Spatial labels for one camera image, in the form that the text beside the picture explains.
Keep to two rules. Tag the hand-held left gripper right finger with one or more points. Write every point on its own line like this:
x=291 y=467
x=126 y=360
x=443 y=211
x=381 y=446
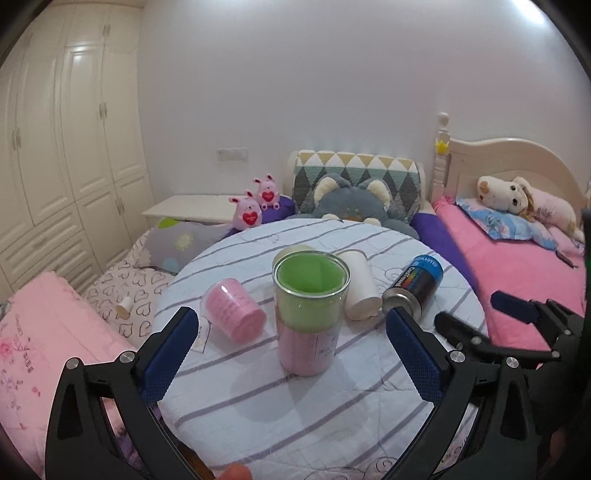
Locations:
x=415 y=357

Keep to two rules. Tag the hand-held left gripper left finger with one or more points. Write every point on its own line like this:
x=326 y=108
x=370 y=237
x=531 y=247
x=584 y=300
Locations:
x=168 y=357

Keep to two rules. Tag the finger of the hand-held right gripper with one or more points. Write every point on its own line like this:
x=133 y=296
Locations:
x=461 y=331
x=510 y=304

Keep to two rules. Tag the white cup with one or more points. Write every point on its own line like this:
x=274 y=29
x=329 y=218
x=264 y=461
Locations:
x=358 y=288

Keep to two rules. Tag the green and pink tall cup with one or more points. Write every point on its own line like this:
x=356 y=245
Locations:
x=309 y=318

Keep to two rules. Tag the cream cup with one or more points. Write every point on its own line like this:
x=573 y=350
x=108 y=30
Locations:
x=291 y=253

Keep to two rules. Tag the person's left hand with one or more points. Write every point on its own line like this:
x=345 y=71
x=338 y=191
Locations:
x=235 y=473

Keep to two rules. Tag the pink bed sheet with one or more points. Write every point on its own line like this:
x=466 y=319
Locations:
x=498 y=272

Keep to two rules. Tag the black and blue spray can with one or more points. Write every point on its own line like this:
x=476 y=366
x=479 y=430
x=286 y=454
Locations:
x=413 y=286

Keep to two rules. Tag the blue printed pillow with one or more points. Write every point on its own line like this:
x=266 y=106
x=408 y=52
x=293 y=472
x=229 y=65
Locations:
x=503 y=224

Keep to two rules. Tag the heart print bed sheet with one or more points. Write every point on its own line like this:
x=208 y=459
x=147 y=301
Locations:
x=122 y=286

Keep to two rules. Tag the purple cloth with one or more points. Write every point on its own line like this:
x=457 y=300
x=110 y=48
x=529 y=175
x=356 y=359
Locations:
x=438 y=240

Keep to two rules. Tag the dog plush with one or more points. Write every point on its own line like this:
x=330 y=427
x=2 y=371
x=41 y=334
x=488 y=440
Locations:
x=501 y=194

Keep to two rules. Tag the grey flower pillow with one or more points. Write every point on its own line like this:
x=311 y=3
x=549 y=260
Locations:
x=184 y=242

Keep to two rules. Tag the pink floral blanket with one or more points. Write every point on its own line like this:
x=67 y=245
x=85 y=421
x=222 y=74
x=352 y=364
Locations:
x=32 y=332

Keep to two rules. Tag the cream headboard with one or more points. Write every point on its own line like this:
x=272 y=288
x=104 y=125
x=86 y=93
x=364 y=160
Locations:
x=503 y=159

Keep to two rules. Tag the white bedside table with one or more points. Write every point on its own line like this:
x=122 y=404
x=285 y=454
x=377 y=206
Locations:
x=189 y=206

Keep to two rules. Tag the pink bunny plush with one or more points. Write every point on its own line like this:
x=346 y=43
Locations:
x=267 y=194
x=248 y=213

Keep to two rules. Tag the grey cat plush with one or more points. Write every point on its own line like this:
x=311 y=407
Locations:
x=351 y=205

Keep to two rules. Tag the yellow crown sticker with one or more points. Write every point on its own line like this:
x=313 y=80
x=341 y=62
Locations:
x=442 y=146

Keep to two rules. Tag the purple pillow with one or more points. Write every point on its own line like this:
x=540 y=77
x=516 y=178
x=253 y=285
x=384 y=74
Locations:
x=279 y=212

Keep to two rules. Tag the diamond pattern cushion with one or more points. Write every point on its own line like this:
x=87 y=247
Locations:
x=351 y=164

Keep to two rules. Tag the cream wardrobe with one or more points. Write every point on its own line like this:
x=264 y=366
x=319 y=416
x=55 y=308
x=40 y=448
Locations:
x=69 y=161

